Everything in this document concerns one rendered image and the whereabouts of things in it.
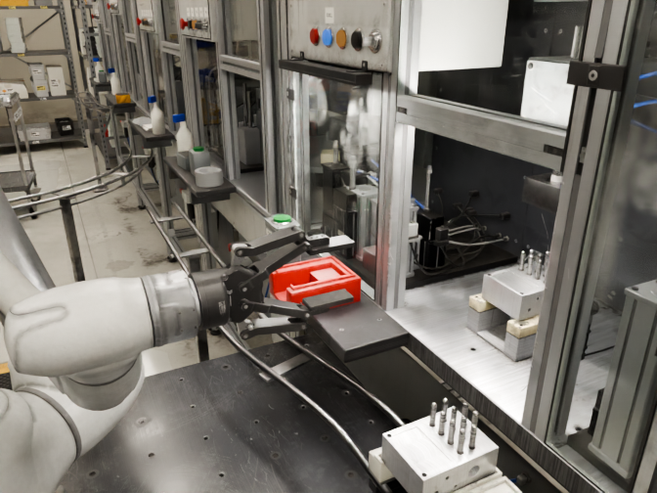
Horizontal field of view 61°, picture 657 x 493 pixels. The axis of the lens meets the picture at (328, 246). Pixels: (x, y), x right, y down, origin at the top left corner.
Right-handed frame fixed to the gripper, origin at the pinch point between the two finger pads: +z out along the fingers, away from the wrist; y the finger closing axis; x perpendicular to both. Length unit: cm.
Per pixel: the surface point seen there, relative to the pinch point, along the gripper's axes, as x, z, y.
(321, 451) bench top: 11.7, 3.5, -44.4
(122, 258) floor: 287, -5, -113
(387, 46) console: 20.6, 20.6, 29.0
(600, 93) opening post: -21.8, 21.4, 26.3
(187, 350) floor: 164, 7, -113
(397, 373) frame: 37, 38, -53
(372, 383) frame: 49, 38, -65
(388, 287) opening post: 18.5, 21.7, -15.9
